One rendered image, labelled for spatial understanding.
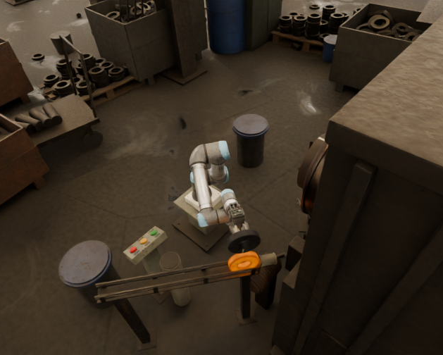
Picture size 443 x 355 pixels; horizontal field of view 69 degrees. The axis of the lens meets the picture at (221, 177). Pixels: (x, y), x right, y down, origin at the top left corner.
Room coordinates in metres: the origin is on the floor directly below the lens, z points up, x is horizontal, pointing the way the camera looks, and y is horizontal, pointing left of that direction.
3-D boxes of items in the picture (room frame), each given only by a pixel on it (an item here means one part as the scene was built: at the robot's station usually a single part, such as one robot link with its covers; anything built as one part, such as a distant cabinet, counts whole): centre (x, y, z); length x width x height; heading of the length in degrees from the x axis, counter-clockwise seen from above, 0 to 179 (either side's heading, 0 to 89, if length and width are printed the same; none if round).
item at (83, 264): (1.06, 0.89, 0.21); 0.32 x 0.32 x 0.43
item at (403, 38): (3.40, -2.03, 0.39); 1.03 x 0.83 x 0.79; 48
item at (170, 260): (0.97, 0.34, 0.26); 0.12 x 0.12 x 0.52
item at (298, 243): (0.83, -0.36, 0.68); 0.11 x 0.08 x 0.24; 44
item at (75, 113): (2.73, 1.77, 0.48); 1.18 x 0.65 x 0.96; 124
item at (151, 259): (1.06, 0.48, 0.31); 0.24 x 0.16 x 0.62; 134
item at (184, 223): (1.59, 0.15, 0.13); 0.40 x 0.40 x 0.26; 45
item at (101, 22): (4.51, 0.78, 0.43); 1.23 x 0.93 x 0.87; 132
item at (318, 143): (1.07, -0.45, 1.11); 0.28 x 0.06 x 0.28; 134
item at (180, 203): (1.59, 0.15, 0.28); 0.32 x 0.32 x 0.04; 45
